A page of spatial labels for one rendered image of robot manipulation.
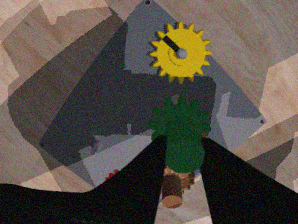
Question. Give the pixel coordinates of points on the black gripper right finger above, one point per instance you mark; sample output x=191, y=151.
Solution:
x=239, y=194

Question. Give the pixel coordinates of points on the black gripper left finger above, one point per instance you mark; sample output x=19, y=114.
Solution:
x=129, y=197

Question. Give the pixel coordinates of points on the green gear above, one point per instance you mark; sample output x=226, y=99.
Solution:
x=182, y=125

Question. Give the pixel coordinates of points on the yellow gear with black stripe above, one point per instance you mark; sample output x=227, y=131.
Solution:
x=176, y=39

